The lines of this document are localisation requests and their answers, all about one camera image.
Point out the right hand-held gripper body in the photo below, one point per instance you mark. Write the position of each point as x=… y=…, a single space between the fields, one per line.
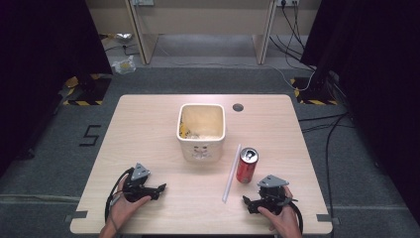
x=272 y=193

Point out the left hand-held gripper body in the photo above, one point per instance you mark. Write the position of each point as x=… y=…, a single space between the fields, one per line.
x=138 y=185

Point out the red soda can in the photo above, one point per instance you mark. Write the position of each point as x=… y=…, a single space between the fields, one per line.
x=247 y=168

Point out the white drinking straw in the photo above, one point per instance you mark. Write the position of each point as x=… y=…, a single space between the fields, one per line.
x=231 y=173

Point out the white square trash bin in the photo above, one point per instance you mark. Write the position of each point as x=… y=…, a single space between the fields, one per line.
x=201 y=132

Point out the person's left hand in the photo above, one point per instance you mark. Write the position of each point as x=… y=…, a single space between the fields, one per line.
x=127 y=208

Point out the person's right hand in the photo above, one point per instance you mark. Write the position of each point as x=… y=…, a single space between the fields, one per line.
x=284 y=221

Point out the grey tape strip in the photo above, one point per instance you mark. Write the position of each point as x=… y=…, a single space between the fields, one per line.
x=327 y=218
x=76 y=216

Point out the yellow wrapper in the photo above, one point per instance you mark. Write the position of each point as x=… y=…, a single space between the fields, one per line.
x=183 y=130

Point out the black stand base striped tape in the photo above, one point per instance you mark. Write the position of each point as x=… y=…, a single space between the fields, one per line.
x=315 y=91
x=86 y=91

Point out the crumpled clear plastic bag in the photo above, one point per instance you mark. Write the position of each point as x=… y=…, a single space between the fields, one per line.
x=124 y=65

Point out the silver foil bag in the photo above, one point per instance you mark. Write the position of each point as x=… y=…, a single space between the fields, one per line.
x=123 y=36

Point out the wooden desk leg panel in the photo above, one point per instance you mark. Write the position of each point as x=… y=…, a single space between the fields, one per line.
x=142 y=33
x=264 y=33

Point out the black curtain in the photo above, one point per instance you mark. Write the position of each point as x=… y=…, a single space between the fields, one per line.
x=379 y=82
x=43 y=66

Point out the white wall socket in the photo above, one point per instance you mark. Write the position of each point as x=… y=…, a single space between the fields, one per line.
x=142 y=2
x=287 y=2

